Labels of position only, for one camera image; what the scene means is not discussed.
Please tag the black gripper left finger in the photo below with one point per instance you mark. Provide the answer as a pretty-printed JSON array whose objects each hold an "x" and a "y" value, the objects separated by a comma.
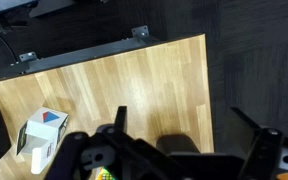
[{"x": 120, "y": 116}]

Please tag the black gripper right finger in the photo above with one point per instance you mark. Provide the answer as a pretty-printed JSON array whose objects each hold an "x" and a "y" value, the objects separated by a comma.
[{"x": 250, "y": 140}]

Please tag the small multicoloured puzzle cube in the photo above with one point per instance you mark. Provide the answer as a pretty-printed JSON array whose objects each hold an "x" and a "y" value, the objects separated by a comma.
[{"x": 105, "y": 175}]

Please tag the wooden work table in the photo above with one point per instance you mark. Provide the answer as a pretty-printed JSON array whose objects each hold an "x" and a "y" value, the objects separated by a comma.
[{"x": 84, "y": 55}]

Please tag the white open carton box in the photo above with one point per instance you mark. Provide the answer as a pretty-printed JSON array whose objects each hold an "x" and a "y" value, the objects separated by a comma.
[{"x": 47, "y": 128}]

